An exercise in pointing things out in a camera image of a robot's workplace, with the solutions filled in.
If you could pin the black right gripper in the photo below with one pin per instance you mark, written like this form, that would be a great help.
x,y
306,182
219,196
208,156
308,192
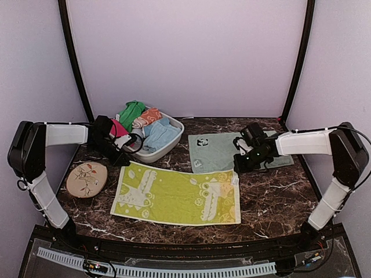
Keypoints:
x,y
240,167

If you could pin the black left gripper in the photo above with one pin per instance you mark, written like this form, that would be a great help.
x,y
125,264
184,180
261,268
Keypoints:
x,y
116,160

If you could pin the pink microfibre towel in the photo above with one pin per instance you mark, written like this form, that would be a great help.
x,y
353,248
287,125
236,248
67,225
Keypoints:
x,y
118,131

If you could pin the yellow green patterned towel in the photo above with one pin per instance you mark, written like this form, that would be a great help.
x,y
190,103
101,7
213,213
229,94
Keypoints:
x,y
176,198

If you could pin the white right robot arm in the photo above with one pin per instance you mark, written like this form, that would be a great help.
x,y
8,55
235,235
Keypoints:
x,y
342,143

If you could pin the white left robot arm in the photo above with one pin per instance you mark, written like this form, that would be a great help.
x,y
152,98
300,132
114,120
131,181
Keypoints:
x,y
27,158

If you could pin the small blue rolled towel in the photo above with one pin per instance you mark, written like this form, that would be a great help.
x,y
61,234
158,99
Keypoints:
x,y
139,135

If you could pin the green rolled towel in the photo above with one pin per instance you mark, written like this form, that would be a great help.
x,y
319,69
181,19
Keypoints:
x,y
133,110

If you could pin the round painted ceramic plate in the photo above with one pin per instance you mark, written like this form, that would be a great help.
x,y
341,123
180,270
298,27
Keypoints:
x,y
87,180

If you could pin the grey plastic basin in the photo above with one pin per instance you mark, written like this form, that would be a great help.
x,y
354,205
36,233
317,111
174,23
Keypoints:
x,y
146,157

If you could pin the mint green panda towel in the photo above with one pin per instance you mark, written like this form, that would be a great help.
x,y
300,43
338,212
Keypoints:
x,y
212,152

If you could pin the orange rolled towel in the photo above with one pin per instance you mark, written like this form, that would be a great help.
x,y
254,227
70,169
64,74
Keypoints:
x,y
146,118

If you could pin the light blue rolled towel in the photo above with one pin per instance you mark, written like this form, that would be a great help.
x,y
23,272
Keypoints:
x,y
159,134

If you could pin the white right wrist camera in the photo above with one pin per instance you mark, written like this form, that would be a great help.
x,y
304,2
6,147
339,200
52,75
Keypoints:
x,y
241,145

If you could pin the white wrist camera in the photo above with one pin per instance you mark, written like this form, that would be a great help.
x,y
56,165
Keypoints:
x,y
127,140
241,145

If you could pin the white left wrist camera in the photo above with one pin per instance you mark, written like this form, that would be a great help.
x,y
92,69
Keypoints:
x,y
127,140

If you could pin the black front table rail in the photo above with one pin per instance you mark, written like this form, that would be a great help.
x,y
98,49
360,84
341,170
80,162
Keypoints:
x,y
117,239

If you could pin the grey slotted cable duct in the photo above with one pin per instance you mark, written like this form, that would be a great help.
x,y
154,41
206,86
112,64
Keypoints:
x,y
155,268

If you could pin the black left corner post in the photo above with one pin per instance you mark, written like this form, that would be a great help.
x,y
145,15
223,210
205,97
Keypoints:
x,y
65,22

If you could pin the black corner post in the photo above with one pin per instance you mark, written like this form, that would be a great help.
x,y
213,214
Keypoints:
x,y
65,22
305,37

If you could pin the black right corner post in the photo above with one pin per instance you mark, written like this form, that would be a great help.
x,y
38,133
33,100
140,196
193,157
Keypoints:
x,y
305,37

